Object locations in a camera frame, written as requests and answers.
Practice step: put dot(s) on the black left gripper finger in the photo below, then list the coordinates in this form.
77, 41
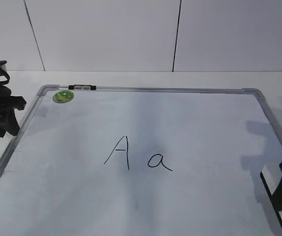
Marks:
8, 123

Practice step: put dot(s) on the white eraser with black felt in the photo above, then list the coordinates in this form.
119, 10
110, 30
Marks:
270, 176

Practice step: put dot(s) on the black marker pen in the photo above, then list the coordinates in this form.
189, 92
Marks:
79, 87

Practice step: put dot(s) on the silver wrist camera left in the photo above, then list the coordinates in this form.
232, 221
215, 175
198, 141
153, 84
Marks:
3, 65

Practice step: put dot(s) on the white board with grey frame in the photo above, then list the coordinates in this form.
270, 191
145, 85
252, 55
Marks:
141, 162

